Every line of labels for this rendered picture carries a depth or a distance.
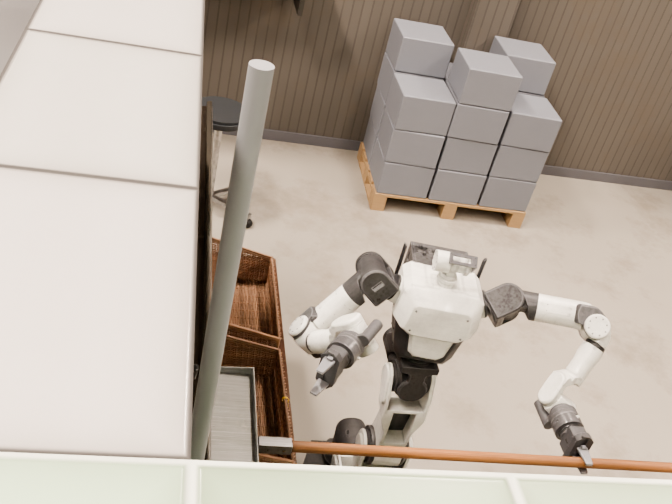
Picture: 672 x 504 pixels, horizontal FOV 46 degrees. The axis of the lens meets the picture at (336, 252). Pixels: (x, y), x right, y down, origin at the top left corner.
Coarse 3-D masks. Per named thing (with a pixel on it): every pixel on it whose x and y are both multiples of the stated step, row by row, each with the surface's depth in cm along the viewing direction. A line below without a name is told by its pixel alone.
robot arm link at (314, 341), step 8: (312, 328) 248; (304, 336) 246; (312, 336) 243; (320, 336) 240; (328, 336) 237; (304, 344) 245; (312, 344) 242; (320, 344) 240; (328, 344) 237; (312, 352) 246; (320, 352) 243
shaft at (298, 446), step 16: (304, 448) 207; (320, 448) 208; (336, 448) 209; (352, 448) 210; (368, 448) 211; (384, 448) 212; (400, 448) 213; (416, 448) 215; (528, 464) 221; (544, 464) 222; (560, 464) 223; (576, 464) 224; (608, 464) 227; (624, 464) 228; (640, 464) 229; (656, 464) 230
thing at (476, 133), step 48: (432, 48) 526; (528, 48) 555; (384, 96) 549; (432, 96) 511; (480, 96) 508; (528, 96) 548; (384, 144) 535; (432, 144) 525; (480, 144) 530; (528, 144) 533; (384, 192) 544; (432, 192) 548; (480, 192) 552; (528, 192) 557
